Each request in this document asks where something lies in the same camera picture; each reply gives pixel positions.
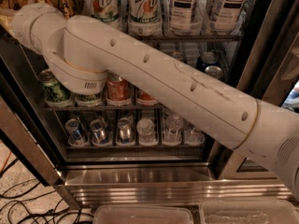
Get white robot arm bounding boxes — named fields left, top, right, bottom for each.
left=1, top=3, right=299, bottom=194

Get clear water bottle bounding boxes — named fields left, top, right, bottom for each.
left=185, top=124, right=205, bottom=145
left=136, top=119, right=155, bottom=145
left=164, top=114, right=184, bottom=146

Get glass fridge door right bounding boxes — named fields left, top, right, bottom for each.
left=214, top=0, right=299, bottom=181

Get black floor cables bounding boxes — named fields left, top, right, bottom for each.
left=0, top=158, right=94, bottom=224

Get blue Pepsi can back left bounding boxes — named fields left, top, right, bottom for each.
left=170, top=50, right=187, bottom=63

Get clear plastic bin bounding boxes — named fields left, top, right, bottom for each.
left=200, top=199, right=299, bottom=224
left=93, top=205, right=193, bottom=224

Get silver blue can bottom left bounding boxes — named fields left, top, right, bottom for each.
left=65, top=119, right=87, bottom=145

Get steel fridge door left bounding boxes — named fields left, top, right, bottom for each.
left=0, top=57, right=63, bottom=186

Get white Teas Tea bottle right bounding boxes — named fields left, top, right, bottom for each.
left=206, top=0, right=246, bottom=35

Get silver blue can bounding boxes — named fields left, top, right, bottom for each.
left=65, top=119, right=87, bottom=145
left=90, top=119, right=109, bottom=146

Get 7UP can left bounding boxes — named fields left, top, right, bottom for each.
left=82, top=0, right=121, bottom=29

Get blue Pepsi can back right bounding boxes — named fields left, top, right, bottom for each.
left=195, top=51, right=218, bottom=72

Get clear plastic bin left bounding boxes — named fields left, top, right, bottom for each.
left=93, top=205, right=193, bottom=224

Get middle wire fridge shelf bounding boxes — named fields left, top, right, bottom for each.
left=43, top=104, right=164, bottom=111

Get white teas tea bottle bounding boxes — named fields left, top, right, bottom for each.
left=169, top=0, right=198, bottom=30
left=206, top=0, right=246, bottom=35

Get clear plastic bin right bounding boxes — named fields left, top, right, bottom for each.
left=200, top=199, right=299, bottom=224

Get blue Pepsi can front right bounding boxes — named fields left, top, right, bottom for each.
left=205, top=65, right=224, bottom=80

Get steel fridge base sill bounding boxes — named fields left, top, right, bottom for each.
left=54, top=163, right=295, bottom=209

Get wire fridge shelf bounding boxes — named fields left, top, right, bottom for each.
left=43, top=104, right=164, bottom=111
left=137, top=35, right=242, bottom=42

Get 7up can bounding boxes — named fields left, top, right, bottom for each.
left=128, top=0, right=159, bottom=24
left=82, top=0, right=121, bottom=29

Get top wire fridge shelf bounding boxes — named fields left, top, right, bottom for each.
left=137, top=35, right=242, bottom=42

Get orange soda can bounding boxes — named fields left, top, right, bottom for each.
left=107, top=73, right=129, bottom=101
left=137, top=90, right=154, bottom=101

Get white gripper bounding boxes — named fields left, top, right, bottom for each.
left=0, top=0, right=60, bottom=54

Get blue pepsi can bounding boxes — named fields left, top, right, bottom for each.
left=195, top=51, right=218, bottom=72
left=170, top=50, right=187, bottom=63
left=205, top=65, right=224, bottom=80

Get orange soda can front left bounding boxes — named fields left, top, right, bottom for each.
left=107, top=73, right=129, bottom=101

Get green can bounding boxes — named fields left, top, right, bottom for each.
left=75, top=92, right=101, bottom=102
left=38, top=69, right=70, bottom=103

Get white Teas Tea bottle left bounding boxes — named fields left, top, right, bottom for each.
left=169, top=0, right=198, bottom=30

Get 7UP can right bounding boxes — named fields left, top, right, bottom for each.
left=128, top=0, right=159, bottom=24

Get orange soda can front right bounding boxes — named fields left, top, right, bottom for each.
left=137, top=90, right=154, bottom=101

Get green can front left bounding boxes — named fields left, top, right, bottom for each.
left=38, top=69, right=70, bottom=103

